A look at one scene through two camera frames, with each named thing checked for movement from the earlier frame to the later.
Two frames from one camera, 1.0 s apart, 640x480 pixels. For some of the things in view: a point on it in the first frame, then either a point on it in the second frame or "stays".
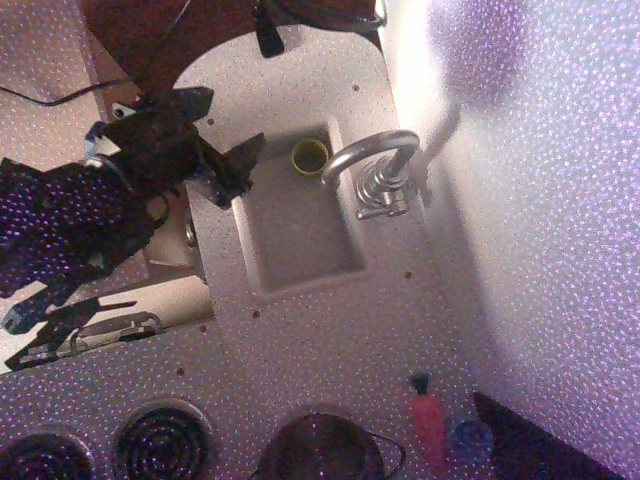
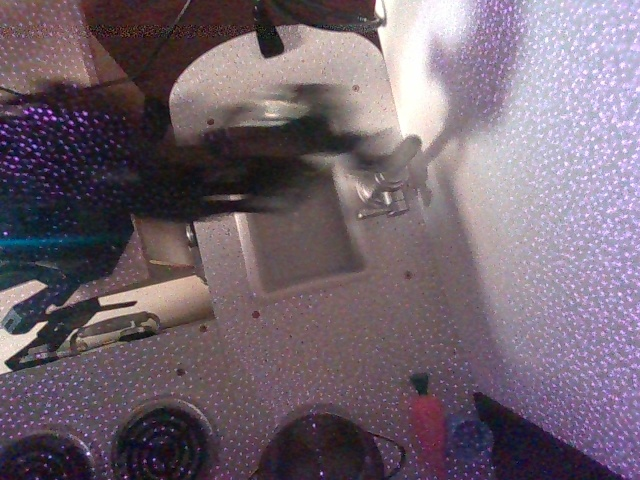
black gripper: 160,147 to 259,168
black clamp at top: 268,37 stays
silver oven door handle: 89,337 stays
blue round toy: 470,440 stays
